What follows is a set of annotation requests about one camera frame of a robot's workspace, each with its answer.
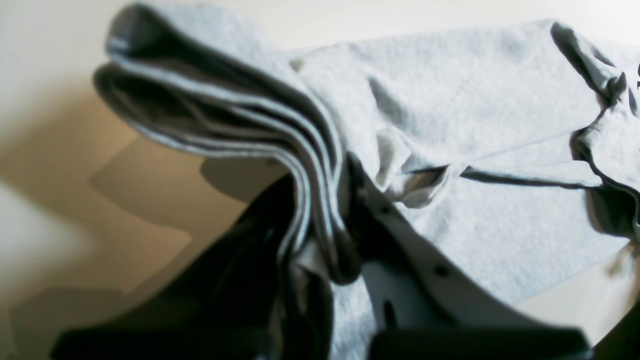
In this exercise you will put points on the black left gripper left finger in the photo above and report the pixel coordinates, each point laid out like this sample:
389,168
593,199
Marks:
218,308

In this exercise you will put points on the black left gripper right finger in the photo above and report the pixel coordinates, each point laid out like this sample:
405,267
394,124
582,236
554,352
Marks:
424,306

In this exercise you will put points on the grey T-shirt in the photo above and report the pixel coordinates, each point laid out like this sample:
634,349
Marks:
514,150

